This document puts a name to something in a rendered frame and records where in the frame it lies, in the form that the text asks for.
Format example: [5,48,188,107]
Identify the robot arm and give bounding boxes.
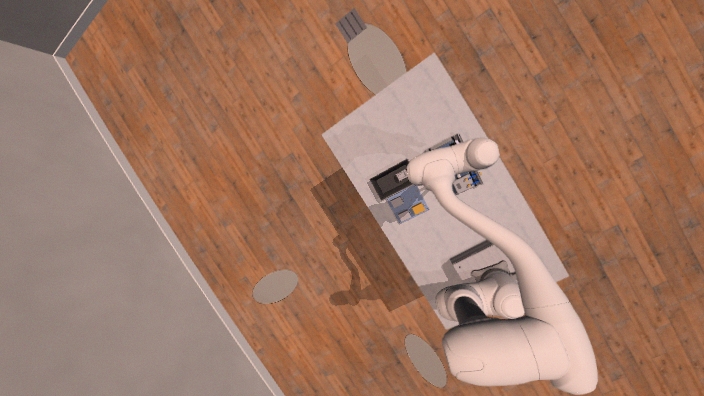
[407,138,598,395]

